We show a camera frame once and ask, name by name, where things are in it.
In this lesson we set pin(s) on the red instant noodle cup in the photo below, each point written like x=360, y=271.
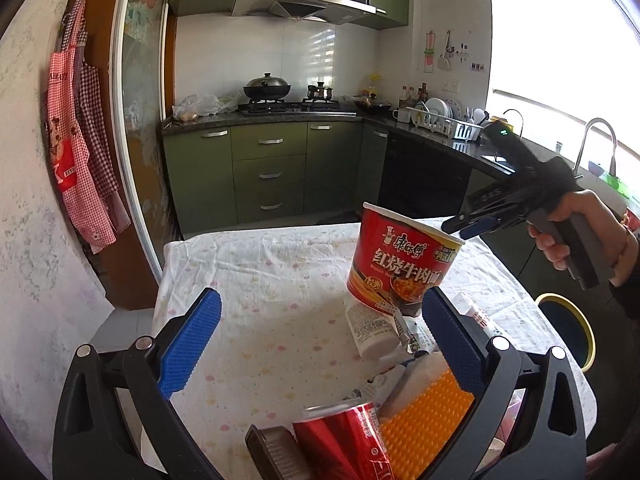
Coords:
x=396, y=260

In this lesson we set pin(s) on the white dish rack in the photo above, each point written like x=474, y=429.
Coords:
x=439, y=116

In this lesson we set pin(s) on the orange bubble wrap sheet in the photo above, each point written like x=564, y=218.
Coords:
x=415, y=435

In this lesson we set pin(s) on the crumpled silver wrapper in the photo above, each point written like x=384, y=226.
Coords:
x=414, y=334

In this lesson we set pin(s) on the black yellow-rimmed trash bin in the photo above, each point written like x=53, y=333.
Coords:
x=572, y=325

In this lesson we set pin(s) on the white foam wrap sheet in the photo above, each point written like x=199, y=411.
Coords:
x=394, y=389

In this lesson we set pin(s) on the small black pot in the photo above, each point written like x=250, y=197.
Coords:
x=319, y=92

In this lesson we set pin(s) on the red cola can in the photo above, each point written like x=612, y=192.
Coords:
x=343, y=441

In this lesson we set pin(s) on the chrome kitchen faucet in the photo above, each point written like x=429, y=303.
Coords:
x=598, y=145

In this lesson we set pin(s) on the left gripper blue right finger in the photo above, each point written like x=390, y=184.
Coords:
x=459, y=338

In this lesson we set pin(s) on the steel range hood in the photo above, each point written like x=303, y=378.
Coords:
x=335, y=12

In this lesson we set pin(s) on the plastic bag on counter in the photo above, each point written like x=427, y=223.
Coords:
x=203, y=105

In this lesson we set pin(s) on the gas stove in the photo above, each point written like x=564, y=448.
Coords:
x=263, y=107

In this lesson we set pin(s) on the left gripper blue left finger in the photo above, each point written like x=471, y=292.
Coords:
x=183, y=339

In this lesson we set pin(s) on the person's right hand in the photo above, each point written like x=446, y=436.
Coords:
x=620, y=247

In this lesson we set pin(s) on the black wok with lid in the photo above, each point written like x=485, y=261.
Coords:
x=267, y=88

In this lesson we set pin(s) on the green lower kitchen cabinets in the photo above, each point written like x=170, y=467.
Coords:
x=283, y=173

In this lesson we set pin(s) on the brown plastic tray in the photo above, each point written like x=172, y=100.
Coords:
x=275, y=454

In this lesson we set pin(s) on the white pill bottle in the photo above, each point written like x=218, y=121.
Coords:
x=373, y=332

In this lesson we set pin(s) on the dark red checkered apron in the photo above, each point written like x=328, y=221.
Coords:
x=97, y=140

